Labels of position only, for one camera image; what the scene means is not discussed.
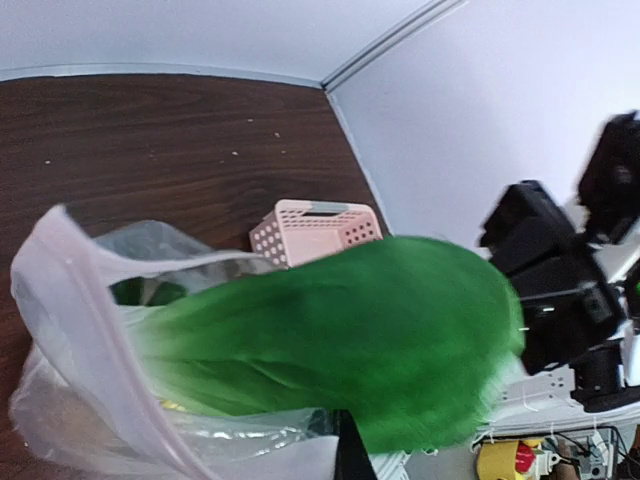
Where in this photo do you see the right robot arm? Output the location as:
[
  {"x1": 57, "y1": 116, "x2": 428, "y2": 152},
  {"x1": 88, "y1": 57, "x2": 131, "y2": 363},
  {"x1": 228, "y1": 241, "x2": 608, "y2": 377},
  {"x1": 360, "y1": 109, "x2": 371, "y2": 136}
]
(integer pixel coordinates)
[{"x1": 479, "y1": 111, "x2": 639, "y2": 413}]

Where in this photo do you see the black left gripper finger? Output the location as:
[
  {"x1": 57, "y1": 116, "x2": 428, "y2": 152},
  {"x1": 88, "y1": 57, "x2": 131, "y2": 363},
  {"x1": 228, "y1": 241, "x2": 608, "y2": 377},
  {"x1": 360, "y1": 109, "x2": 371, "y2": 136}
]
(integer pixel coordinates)
[{"x1": 333, "y1": 410, "x2": 377, "y2": 480}]

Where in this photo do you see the pink plastic basket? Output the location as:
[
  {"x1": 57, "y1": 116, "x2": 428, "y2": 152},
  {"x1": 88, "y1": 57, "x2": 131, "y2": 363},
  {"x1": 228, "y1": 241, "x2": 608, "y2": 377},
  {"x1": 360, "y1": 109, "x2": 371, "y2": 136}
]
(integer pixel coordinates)
[{"x1": 249, "y1": 199, "x2": 383, "y2": 268}]

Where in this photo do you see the green bok choy toy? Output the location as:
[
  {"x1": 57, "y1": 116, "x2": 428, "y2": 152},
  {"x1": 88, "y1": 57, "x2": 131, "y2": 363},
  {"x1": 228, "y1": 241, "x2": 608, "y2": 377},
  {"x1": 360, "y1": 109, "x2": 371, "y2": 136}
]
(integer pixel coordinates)
[{"x1": 123, "y1": 236, "x2": 525, "y2": 453}]

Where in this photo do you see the yellow storage bin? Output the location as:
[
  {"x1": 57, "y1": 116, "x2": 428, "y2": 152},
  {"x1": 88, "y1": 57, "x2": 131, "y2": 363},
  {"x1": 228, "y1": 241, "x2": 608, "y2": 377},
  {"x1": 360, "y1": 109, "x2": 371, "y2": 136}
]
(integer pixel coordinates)
[{"x1": 476, "y1": 439, "x2": 542, "y2": 480}]

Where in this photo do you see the clear zip top bag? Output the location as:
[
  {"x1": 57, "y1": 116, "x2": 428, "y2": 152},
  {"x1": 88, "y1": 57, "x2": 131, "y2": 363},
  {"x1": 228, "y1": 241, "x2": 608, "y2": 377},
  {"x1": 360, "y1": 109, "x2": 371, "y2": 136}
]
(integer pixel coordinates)
[{"x1": 10, "y1": 205, "x2": 338, "y2": 479}]

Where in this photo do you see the right aluminium frame post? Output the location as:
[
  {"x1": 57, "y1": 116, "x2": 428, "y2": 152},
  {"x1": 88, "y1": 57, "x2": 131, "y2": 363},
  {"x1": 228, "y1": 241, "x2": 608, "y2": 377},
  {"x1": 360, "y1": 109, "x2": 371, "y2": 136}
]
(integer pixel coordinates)
[{"x1": 320, "y1": 0, "x2": 467, "y2": 92}]

